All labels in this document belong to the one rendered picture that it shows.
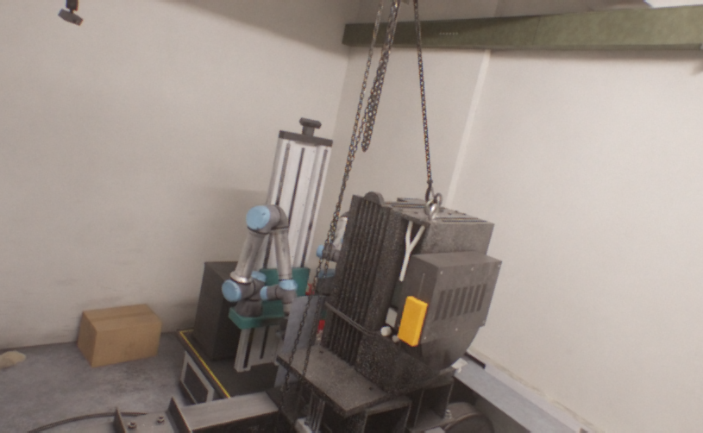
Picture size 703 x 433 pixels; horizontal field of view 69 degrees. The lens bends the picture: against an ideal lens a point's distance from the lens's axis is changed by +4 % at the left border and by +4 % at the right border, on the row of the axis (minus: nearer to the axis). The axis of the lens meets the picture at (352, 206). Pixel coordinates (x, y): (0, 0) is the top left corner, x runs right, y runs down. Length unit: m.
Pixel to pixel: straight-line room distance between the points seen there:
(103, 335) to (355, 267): 2.06
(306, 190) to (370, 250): 0.99
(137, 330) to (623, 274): 2.99
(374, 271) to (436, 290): 0.37
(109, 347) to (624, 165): 3.26
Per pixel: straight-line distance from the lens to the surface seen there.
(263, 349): 3.28
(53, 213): 3.79
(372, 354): 2.14
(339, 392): 2.05
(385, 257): 2.02
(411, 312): 1.84
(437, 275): 1.79
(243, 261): 2.60
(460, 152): 3.30
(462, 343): 2.16
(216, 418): 2.23
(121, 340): 3.80
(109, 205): 3.82
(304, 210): 3.01
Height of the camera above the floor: 1.92
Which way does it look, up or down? 10 degrees down
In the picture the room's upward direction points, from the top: 12 degrees clockwise
